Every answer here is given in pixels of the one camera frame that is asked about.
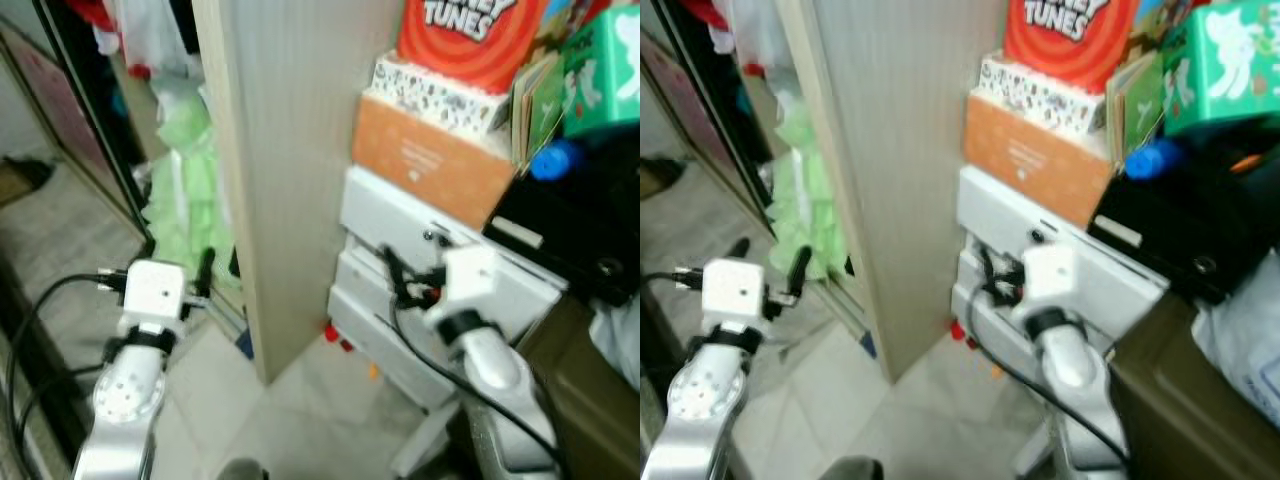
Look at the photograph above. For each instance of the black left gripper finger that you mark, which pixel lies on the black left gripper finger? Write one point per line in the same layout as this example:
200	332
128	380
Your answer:
206	268
800	268
741	250

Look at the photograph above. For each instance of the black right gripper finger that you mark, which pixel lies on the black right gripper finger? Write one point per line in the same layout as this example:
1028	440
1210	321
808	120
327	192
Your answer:
986	265
392	265

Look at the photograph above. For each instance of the white drawer unit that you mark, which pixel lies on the white drawer unit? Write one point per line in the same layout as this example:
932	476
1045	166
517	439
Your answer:
1010	215
400	215

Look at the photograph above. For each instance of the small red floor item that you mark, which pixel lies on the small red floor item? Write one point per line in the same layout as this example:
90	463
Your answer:
957	330
330	332

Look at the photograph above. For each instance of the small blue floor item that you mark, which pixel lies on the small blue floor item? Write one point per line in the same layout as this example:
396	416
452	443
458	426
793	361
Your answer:
244	343
868	345

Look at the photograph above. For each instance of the light green sheer dress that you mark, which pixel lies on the light green sheer dress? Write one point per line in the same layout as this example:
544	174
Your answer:
800	190
185	200

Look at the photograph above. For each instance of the orange cardboard box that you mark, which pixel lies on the orange cardboard box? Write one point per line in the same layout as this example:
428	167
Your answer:
1035	160
430	165

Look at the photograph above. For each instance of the dark shoe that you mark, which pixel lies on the dark shoe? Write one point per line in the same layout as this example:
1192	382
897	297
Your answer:
660	175
30	175

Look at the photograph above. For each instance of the white plastic bag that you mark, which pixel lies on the white plastic bag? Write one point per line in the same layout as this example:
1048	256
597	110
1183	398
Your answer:
620	340
1240	340

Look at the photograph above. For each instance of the black case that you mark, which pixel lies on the black case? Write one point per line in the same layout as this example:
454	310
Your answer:
1180	220
570	220

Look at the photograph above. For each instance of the white patterned box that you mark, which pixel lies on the white patterned box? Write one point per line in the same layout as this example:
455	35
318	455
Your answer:
430	95
1040	98

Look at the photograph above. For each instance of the left robot leg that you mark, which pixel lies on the left robot leg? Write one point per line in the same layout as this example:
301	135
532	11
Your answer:
243	470
857	470

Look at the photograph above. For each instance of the blue round cap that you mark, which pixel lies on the blue round cap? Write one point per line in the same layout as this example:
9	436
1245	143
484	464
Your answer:
555	160
1155	160

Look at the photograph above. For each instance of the dark olive bin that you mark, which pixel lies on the dark olive bin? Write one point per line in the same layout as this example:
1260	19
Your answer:
580	400
1170	400

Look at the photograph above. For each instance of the thin green children's books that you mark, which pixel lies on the thin green children's books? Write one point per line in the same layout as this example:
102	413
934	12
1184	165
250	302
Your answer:
540	110
1135	110

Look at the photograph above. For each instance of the green white printed box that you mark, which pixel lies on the green white printed box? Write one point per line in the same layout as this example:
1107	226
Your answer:
1225	70
605	70

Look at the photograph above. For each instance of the red Looney Tunes box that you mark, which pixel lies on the red Looney Tunes box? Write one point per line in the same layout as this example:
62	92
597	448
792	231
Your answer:
1075	50
470	50

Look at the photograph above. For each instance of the small orange marker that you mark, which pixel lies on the small orange marker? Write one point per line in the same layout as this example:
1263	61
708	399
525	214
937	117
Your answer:
1248	162

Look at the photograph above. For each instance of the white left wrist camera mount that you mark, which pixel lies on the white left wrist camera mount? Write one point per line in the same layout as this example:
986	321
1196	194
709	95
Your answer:
735	292
152	292

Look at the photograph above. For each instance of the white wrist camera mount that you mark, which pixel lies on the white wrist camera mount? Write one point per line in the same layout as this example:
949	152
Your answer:
152	292
735	292
1050	275
470	275

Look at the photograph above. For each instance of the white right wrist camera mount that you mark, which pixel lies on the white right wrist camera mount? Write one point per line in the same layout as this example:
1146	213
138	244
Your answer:
1050	275
470	275

